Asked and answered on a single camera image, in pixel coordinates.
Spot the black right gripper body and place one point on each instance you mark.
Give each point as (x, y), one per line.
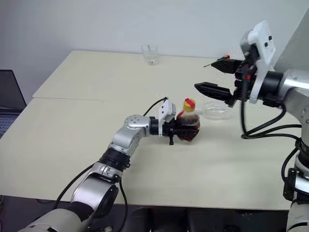
(243, 79)

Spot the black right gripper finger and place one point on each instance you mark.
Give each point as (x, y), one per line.
(214, 90)
(227, 65)

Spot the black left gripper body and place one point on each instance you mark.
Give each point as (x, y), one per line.
(170, 129)

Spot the clear bottle with dark drink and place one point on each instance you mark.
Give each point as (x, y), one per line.
(190, 122)

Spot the clear plastic cup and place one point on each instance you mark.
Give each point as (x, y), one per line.
(217, 113)

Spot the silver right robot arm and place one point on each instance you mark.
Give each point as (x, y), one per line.
(293, 82)

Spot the clear glass tumbler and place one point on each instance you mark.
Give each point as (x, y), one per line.
(149, 54)

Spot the dark laptop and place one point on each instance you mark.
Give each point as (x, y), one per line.
(10, 96)

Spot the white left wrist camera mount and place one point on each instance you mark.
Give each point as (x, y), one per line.
(167, 108)

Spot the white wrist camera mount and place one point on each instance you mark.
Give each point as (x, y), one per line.
(167, 108)
(264, 46)

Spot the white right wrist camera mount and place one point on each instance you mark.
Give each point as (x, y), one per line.
(264, 46)

